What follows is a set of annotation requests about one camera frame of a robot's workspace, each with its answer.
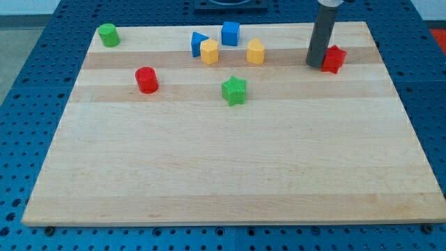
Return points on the red star block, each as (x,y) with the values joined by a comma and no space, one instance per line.
(334,59)

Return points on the green star block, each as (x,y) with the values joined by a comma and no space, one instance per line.
(234,91)

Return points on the blue cube block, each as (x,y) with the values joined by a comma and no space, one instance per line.
(230,33)

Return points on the light wooden board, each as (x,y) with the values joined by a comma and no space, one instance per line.
(306,148)

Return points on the yellow hexagon block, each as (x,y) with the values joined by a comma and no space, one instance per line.
(209,51)

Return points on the yellow heart block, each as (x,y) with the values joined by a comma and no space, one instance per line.
(255,51)

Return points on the red cylinder block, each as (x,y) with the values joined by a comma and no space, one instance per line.
(146,80)

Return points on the blue triangle block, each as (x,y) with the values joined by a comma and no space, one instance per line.
(196,40)

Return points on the green cylinder block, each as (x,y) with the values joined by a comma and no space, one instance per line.
(108,35)

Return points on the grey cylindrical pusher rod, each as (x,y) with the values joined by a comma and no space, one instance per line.
(322,31)

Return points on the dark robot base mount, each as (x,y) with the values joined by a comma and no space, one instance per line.
(206,6)

